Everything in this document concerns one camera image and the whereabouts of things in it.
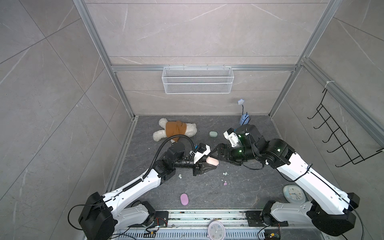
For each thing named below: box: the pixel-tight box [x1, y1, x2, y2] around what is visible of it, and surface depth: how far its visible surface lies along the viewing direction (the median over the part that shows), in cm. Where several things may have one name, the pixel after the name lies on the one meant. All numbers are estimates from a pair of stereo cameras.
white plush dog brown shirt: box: [152, 117, 197, 143], surface depth 103 cm
